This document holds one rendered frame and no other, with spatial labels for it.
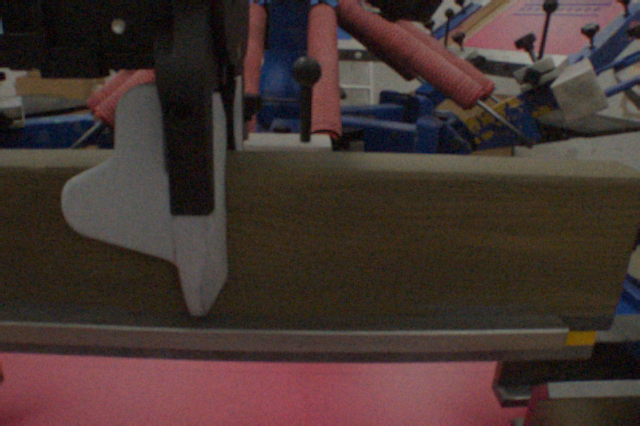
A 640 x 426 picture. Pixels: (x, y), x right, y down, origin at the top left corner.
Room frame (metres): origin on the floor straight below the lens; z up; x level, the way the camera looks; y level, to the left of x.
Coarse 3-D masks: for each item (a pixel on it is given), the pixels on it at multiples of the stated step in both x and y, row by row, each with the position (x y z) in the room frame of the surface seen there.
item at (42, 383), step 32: (0, 384) 0.25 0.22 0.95; (32, 384) 0.26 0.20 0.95; (64, 384) 0.26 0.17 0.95; (96, 384) 0.26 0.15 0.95; (128, 384) 0.26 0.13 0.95; (160, 384) 0.27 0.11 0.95; (192, 384) 0.27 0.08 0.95; (224, 384) 0.27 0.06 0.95; (0, 416) 0.23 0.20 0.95; (32, 416) 0.23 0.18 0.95; (64, 416) 0.23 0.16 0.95; (96, 416) 0.23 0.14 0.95; (128, 416) 0.23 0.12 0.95; (160, 416) 0.24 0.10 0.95; (192, 416) 0.24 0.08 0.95; (224, 416) 0.24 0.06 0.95
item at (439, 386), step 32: (256, 384) 0.27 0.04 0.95; (288, 384) 0.27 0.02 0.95; (320, 384) 0.27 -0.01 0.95; (352, 384) 0.27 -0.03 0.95; (384, 384) 0.27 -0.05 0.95; (416, 384) 0.28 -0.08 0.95; (448, 384) 0.28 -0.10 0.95; (480, 384) 0.28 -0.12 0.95; (256, 416) 0.24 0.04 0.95; (288, 416) 0.24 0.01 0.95; (320, 416) 0.24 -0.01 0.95; (352, 416) 0.24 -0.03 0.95; (384, 416) 0.24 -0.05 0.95; (416, 416) 0.24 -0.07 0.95; (448, 416) 0.24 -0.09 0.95; (480, 416) 0.24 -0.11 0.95; (512, 416) 0.24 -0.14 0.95
